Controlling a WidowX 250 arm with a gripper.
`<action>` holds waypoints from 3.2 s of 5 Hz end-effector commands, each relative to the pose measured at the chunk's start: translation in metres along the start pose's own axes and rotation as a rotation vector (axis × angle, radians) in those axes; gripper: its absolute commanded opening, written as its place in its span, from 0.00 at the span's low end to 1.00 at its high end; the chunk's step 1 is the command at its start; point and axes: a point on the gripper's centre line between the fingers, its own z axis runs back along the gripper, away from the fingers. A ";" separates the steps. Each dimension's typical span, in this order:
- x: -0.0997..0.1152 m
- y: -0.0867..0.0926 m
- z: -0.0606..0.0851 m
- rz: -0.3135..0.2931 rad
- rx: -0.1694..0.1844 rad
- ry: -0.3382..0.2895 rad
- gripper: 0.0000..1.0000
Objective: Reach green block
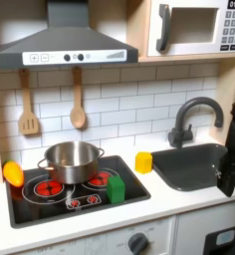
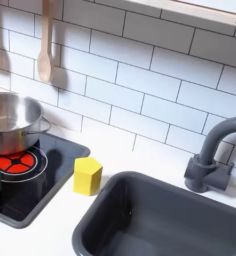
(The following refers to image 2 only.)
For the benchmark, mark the grey tap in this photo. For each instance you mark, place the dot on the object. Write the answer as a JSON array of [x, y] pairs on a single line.
[[210, 166]]

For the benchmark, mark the steel pot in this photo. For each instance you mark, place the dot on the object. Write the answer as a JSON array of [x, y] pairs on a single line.
[[13, 116]]

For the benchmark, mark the wooden spoon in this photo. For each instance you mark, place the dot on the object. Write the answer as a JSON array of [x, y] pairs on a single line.
[[45, 63]]

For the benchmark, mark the grey sink basin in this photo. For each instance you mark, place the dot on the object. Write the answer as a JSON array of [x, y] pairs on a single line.
[[163, 220]]

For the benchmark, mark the yellow hexagonal block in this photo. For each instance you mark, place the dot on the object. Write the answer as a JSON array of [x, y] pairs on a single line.
[[86, 176]]

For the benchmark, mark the black stove top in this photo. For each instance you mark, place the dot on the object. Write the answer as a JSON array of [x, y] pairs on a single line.
[[56, 156]]

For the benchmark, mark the wooden shelf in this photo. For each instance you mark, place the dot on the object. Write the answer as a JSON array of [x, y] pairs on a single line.
[[193, 10]]

